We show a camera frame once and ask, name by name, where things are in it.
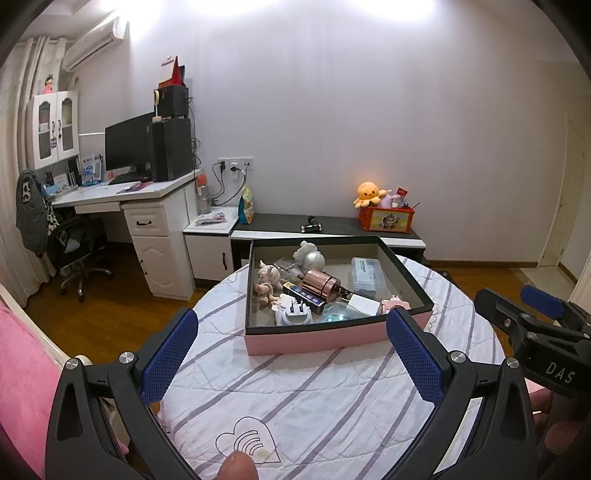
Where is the clear glass bottle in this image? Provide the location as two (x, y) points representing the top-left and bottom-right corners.
(273, 257), (304, 283)

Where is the left hand thumb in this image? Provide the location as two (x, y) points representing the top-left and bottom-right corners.
(215, 451), (259, 480)

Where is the white cat night light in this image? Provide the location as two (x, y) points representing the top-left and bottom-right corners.
(293, 241), (325, 273)

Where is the pink brick donut model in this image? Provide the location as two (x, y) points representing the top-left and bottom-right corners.
(381, 295), (411, 315)

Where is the clear plastic case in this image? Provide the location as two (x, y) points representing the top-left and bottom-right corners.
(351, 257), (387, 298)

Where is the orange octopus plush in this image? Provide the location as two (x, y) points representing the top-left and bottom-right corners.
(353, 181), (387, 209)

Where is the low black and white bench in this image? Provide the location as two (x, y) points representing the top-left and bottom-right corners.
(230, 214), (427, 270)

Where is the black speaker box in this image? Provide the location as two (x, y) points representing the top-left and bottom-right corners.
(154, 85), (188, 118)

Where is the snack bag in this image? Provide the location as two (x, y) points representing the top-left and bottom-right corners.
(238, 185), (254, 225)

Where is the black computer monitor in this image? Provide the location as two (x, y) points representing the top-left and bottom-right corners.
(105, 113), (153, 184)

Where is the blue and gold box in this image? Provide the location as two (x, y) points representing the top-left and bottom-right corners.
(283, 282), (325, 315)

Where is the small white side cabinet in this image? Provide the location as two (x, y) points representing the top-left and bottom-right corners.
(183, 206), (238, 281)

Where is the pink blanket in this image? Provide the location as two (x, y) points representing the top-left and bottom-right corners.
(0, 299), (66, 480)

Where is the clear round lid dish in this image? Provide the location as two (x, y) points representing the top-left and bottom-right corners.
(321, 302), (363, 323)

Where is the white travel plug adapter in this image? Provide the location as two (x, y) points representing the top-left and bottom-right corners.
(271, 294), (312, 326)

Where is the white charger block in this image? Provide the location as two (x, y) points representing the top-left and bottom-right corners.
(348, 294), (381, 317)

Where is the black office chair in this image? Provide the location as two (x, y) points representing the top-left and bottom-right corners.
(42, 213), (112, 302)

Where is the white wall power strip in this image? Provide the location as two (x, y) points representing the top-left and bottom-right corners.
(217, 157), (254, 170)

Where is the rose gold metallic cup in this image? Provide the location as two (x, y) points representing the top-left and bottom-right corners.
(303, 270), (341, 303)

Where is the beige curtain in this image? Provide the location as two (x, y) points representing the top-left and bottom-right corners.
(0, 36), (67, 306)

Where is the right hand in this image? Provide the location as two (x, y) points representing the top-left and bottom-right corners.
(526, 380), (590, 456)

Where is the white air conditioner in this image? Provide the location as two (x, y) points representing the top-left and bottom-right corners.
(62, 16), (128, 73)

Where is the white quilted striped bedspread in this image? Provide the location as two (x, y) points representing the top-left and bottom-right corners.
(156, 254), (507, 480)

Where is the white desk with drawers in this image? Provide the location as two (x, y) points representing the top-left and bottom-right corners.
(52, 172), (197, 300)

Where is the pink pig doll figure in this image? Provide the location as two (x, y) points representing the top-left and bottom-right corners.
(252, 260), (283, 307)

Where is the dark jacket on chair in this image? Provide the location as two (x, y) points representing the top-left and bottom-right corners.
(16, 169), (59, 257)

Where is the pink and black storage box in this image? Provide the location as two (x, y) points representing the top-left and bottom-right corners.
(245, 236), (434, 356)

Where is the orange toy storage box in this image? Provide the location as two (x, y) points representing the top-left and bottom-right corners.
(358, 206), (415, 233)

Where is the small black gadget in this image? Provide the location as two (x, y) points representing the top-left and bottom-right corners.
(301, 216), (322, 234)

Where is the orange capped water bottle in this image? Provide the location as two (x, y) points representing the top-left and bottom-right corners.
(195, 174), (211, 215)

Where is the white glass door cabinet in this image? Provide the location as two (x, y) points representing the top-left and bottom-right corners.
(26, 91), (80, 170)

